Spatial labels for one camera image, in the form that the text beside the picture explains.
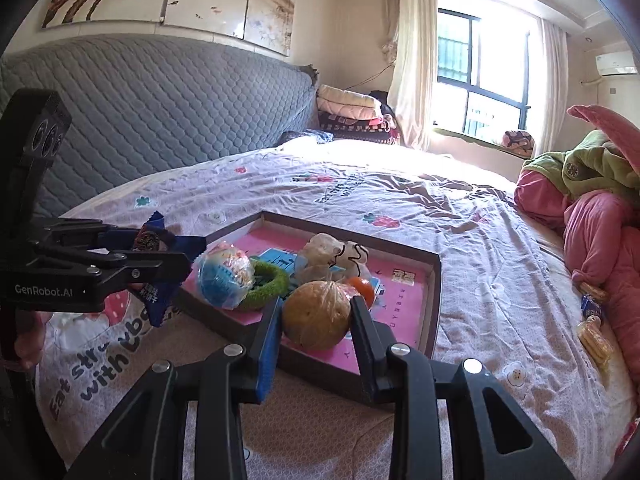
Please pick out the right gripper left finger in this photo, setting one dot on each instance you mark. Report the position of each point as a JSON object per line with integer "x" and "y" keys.
{"x": 143, "y": 437}

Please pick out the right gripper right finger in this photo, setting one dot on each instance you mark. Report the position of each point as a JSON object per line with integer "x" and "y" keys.
{"x": 491, "y": 437}

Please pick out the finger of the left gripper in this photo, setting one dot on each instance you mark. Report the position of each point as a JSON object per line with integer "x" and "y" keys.
{"x": 89, "y": 234}
{"x": 71, "y": 279}

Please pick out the blue cookie snack packet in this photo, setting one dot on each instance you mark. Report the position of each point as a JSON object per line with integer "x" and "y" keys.
{"x": 156, "y": 295}

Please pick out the orange tangerine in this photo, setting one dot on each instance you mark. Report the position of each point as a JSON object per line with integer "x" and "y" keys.
{"x": 362, "y": 287}

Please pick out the brown bun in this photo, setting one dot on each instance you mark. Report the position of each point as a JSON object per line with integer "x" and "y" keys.
{"x": 316, "y": 316}

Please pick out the person's hand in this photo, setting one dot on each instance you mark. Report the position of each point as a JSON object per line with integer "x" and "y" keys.
{"x": 31, "y": 335}

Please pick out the grey quilted headboard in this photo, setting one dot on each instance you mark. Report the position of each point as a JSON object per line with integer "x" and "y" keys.
{"x": 142, "y": 104}

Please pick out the pink floral bed sheet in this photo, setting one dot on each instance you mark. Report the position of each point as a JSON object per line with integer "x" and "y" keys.
{"x": 506, "y": 297}

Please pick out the yellow wrapped snack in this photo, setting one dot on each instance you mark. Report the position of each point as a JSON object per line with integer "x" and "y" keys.
{"x": 590, "y": 335}

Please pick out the blue wrapped candy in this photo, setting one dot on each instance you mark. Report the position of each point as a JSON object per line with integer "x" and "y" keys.
{"x": 591, "y": 308}

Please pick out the pink crumpled duvet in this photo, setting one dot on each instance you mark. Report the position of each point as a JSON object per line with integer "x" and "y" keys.
{"x": 601, "y": 248}

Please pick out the green blanket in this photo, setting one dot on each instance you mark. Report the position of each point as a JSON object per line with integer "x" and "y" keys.
{"x": 595, "y": 164}

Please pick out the small bundle on windowsill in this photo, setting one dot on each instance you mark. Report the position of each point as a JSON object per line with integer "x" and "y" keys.
{"x": 518, "y": 142}

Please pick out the folded blankets stack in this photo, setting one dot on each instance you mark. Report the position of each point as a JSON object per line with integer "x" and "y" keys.
{"x": 352, "y": 115}

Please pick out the pink pillow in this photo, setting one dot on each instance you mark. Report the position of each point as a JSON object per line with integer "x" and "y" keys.
{"x": 623, "y": 133}

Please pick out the white left curtain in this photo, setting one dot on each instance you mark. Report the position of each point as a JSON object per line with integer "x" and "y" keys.
{"x": 411, "y": 47}

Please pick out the white curtain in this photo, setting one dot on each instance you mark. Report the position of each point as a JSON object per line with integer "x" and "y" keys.
{"x": 549, "y": 76}
{"x": 411, "y": 47}

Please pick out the white air conditioner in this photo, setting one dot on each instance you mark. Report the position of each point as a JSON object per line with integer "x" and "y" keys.
{"x": 619, "y": 63}

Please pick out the white right curtain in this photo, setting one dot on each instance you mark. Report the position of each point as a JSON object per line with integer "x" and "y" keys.
{"x": 549, "y": 76}

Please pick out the window with dark frame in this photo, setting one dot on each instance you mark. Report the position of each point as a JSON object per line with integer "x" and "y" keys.
{"x": 482, "y": 84}

